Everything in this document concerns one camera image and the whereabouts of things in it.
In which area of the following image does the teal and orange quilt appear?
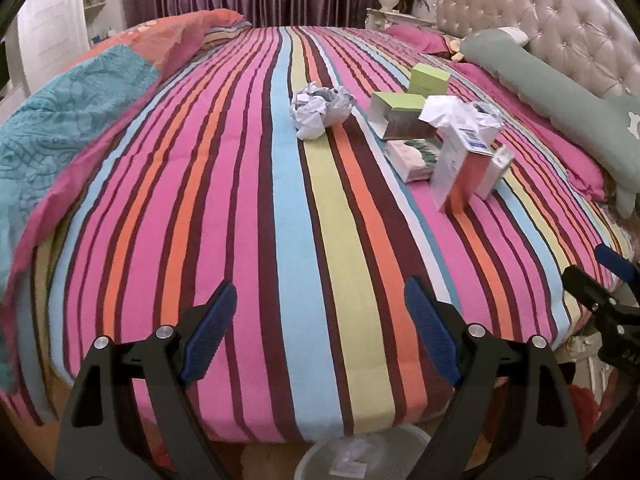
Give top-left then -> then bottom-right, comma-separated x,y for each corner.
0,9 -> 251,396

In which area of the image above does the striped multicolour bed sheet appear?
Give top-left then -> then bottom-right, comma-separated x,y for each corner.
0,22 -> 631,443

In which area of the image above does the closed green carton box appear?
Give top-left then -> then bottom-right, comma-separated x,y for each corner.
407,63 -> 452,98

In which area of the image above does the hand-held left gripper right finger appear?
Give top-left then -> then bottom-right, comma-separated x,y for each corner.
404,276 -> 587,480

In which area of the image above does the red fuzzy cloth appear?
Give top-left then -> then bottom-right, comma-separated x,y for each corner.
567,385 -> 601,433

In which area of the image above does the small white box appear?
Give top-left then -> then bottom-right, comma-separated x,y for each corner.
472,144 -> 516,201

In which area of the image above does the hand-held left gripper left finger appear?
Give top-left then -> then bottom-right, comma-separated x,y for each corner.
54,280 -> 238,480

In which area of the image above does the open green and white box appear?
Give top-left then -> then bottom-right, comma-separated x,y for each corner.
369,91 -> 441,141

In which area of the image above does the white wardrobe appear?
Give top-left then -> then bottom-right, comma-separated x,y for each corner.
17,0 -> 91,96

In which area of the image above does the orange and white box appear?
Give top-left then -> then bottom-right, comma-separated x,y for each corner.
430,130 -> 493,213

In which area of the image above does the white nightstand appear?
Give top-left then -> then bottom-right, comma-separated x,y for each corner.
365,7 -> 438,31

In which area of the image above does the white carved bed frame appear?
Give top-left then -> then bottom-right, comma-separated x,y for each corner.
560,330 -> 621,411

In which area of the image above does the crumpled white paper ball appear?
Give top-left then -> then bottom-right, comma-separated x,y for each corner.
290,82 -> 355,141

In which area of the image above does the crumpled white plastic bag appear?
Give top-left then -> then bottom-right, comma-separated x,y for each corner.
419,96 -> 503,155

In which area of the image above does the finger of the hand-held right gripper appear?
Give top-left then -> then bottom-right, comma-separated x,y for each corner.
595,243 -> 640,307
561,265 -> 640,367

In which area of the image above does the white leaf-print plastic packet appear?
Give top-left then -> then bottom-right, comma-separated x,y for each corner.
384,139 -> 437,184

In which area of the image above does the long green pillow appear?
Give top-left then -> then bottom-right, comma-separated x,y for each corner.
460,27 -> 640,218

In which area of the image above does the white mesh waste basket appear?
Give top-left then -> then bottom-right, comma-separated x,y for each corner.
294,422 -> 432,480

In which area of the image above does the tufted beige headboard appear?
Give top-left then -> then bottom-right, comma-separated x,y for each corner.
435,0 -> 640,101

